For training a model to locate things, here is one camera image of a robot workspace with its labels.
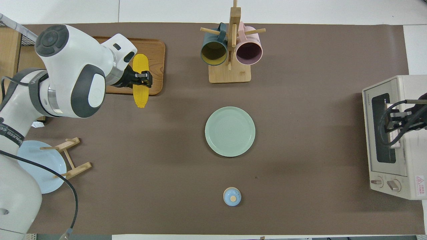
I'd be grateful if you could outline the yellow corn cob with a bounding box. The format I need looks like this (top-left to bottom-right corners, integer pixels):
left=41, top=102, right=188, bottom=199
left=132, top=54, right=150, bottom=108

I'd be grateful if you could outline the light blue plate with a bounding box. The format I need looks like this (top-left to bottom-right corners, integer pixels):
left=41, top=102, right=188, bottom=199
left=16, top=140, right=67, bottom=195

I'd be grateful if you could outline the brown wooden tray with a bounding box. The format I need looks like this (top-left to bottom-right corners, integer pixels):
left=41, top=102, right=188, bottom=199
left=93, top=37, right=166, bottom=97

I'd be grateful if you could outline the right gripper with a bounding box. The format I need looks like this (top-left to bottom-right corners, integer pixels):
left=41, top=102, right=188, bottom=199
left=386, top=103, right=427, bottom=133

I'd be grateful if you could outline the black wire basket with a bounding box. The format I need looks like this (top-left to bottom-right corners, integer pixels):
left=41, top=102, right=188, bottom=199
left=0, top=20, right=36, bottom=46

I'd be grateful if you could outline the white toaster oven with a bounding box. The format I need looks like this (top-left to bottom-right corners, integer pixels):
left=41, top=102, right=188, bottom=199
left=362, top=75, right=427, bottom=201

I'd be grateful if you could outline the wooden plate rack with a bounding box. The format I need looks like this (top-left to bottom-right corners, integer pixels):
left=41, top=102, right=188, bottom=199
left=40, top=137, right=92, bottom=179

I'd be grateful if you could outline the wooden mug tree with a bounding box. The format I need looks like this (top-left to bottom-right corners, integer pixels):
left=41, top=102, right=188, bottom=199
left=200, top=0, right=266, bottom=84

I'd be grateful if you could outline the dark blue mug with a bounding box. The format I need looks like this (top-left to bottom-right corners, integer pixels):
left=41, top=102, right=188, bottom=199
left=200, top=23, right=229, bottom=67

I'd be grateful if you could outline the white rod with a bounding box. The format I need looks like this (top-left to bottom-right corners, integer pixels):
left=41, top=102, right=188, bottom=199
left=0, top=13, right=39, bottom=39

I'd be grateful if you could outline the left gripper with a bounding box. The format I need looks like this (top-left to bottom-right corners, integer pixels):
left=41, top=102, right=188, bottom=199
left=116, top=65, right=137, bottom=89

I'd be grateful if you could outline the green plate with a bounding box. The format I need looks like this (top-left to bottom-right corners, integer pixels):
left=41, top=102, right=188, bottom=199
left=204, top=106, right=256, bottom=158

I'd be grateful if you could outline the pink mug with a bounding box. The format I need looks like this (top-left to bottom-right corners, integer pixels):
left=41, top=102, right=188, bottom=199
left=235, top=21, right=264, bottom=66

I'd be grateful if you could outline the black cable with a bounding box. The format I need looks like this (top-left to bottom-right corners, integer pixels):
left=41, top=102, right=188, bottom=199
left=379, top=99, right=427, bottom=146
left=0, top=149, right=79, bottom=240
left=0, top=75, right=24, bottom=104

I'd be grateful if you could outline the small blue jar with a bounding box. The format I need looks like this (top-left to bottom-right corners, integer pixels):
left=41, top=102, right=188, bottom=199
left=223, top=187, right=242, bottom=207

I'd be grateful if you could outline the wooden board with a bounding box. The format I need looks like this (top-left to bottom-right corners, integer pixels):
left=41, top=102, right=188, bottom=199
left=0, top=27, right=48, bottom=121

